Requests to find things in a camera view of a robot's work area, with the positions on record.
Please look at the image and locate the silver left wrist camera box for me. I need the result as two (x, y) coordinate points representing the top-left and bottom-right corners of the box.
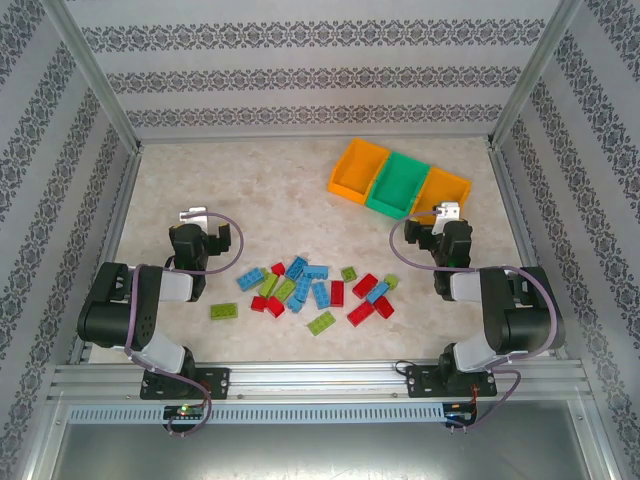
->
(178, 205), (211, 232)

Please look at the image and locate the orange plastic bin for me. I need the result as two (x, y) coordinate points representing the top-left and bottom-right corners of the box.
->
(327, 137), (391, 205)
(412, 166), (472, 226)

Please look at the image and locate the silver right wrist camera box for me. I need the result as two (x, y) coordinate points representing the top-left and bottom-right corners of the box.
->
(432, 200), (464, 236)

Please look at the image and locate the aluminium frame corner post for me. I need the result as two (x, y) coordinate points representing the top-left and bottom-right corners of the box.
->
(488, 0), (586, 147)
(38, 0), (142, 147)

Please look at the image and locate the grey sheet metal panel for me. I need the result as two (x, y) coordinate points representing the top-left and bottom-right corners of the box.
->
(29, 399), (619, 480)

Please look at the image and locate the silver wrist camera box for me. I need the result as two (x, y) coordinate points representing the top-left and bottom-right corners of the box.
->
(432, 200), (464, 236)
(178, 205), (211, 232)

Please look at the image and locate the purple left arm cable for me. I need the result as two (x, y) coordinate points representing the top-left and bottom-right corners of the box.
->
(123, 211), (246, 438)

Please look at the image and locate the green plastic bin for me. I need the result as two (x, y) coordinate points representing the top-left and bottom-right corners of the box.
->
(365, 151), (432, 221)

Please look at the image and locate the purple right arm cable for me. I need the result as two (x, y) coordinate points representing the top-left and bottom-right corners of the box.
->
(389, 210), (558, 432)

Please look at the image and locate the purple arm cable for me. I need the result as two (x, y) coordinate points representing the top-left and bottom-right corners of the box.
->
(123, 211), (246, 438)
(389, 210), (558, 432)

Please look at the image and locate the aluminium frame cross rail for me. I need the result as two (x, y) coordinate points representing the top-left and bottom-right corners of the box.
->
(48, 360), (587, 402)

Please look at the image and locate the grey slotted cable duct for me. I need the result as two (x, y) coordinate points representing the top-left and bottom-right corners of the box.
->
(66, 403), (448, 426)

